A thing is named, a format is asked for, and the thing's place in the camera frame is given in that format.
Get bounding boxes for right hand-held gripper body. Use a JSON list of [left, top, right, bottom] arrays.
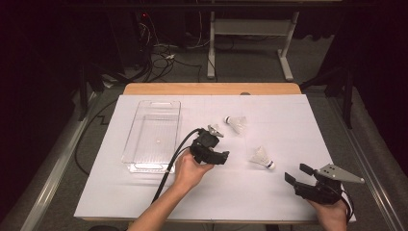
[[293, 163, 366, 205]]

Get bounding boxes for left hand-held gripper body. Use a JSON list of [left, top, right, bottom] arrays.
[[189, 124, 225, 165]]

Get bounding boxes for white feather shuttlecock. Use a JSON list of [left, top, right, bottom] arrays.
[[249, 145, 277, 170], [223, 115, 248, 135]]

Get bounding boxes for clear plastic container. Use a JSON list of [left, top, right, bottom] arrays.
[[120, 99, 182, 174]]

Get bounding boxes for person's right hand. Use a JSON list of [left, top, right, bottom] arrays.
[[306, 197, 349, 231]]

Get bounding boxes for person's left hand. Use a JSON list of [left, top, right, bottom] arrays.
[[172, 147, 216, 191]]

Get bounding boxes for white table cover sheet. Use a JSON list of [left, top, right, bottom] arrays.
[[73, 93, 357, 223]]

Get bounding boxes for wooden table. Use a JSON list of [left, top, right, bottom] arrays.
[[80, 82, 354, 225]]

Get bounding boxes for dark stand leg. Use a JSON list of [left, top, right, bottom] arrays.
[[78, 62, 126, 121], [299, 65, 354, 129]]

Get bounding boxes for dark curtain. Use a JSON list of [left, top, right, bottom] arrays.
[[0, 0, 81, 219], [333, 0, 408, 174]]

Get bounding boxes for right hand-held gripper black cable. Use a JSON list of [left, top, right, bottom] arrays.
[[340, 187, 355, 224]]

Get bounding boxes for hand-held gripper black cable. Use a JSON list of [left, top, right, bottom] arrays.
[[340, 187, 355, 224], [151, 127, 205, 205]]

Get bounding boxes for aluminium rail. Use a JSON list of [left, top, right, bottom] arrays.
[[18, 92, 97, 231], [330, 95, 408, 231]]

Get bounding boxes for left hand-held gripper black cable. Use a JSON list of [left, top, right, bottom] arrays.
[[151, 127, 205, 205]]

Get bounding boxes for tangle of floor cables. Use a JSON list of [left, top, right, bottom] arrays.
[[134, 13, 206, 83]]

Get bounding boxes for white metal stand frame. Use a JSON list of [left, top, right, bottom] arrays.
[[206, 11, 301, 83]]

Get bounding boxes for black floor cable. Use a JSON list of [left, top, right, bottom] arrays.
[[74, 99, 118, 176]]

